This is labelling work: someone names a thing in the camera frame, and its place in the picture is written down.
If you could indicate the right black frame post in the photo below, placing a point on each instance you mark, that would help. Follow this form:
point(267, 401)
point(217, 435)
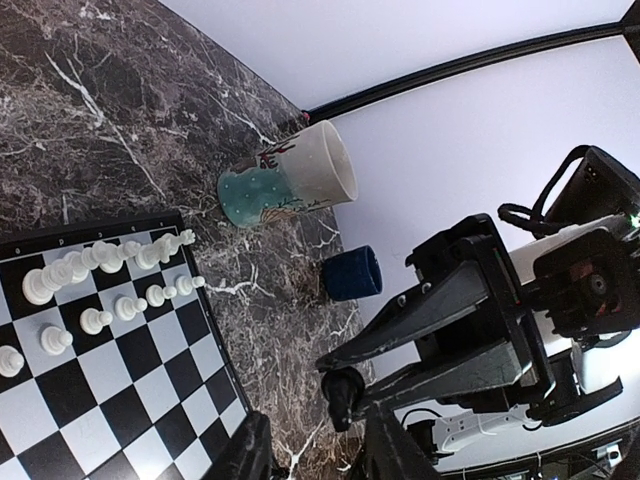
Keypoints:
point(627, 27)

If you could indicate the white pawn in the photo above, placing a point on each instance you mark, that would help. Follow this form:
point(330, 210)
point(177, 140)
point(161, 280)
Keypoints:
point(126, 308)
point(185, 285)
point(157, 295)

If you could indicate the dark blue mug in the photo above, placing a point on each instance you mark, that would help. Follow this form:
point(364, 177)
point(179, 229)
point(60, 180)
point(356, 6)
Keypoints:
point(352, 275)

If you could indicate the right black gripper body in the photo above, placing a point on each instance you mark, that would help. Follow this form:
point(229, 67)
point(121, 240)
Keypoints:
point(502, 316)

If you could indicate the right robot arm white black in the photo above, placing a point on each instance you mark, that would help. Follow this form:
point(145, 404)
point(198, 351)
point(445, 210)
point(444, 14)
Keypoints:
point(580, 272)

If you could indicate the white king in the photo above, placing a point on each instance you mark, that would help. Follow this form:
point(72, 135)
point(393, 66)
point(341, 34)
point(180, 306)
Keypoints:
point(39, 285)

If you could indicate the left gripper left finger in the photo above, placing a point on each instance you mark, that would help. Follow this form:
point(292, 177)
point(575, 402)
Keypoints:
point(248, 455)

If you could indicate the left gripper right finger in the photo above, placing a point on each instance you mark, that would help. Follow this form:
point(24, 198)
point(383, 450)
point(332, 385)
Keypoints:
point(390, 451)

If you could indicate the white rook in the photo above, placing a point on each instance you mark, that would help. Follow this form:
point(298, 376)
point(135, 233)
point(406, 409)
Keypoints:
point(162, 249)

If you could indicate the cream seashell mug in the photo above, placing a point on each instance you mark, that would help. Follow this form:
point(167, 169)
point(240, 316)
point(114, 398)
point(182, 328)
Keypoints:
point(308, 171)

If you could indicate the black chess pawn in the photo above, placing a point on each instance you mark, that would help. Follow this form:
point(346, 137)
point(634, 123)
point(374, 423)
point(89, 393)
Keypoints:
point(342, 388)

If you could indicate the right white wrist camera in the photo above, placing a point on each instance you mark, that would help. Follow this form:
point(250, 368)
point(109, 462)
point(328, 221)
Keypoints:
point(450, 434)

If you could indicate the black white chessboard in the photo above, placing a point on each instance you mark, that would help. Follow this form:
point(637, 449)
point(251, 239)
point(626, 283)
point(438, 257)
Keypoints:
point(152, 398)

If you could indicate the white bishop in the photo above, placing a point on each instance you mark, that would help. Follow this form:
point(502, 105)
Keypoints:
point(87, 260)

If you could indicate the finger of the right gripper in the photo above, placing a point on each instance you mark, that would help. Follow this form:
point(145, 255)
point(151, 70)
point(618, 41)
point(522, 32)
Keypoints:
point(418, 312)
point(486, 368)

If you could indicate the white knight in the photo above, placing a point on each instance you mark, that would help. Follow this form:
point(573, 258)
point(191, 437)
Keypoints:
point(117, 255)

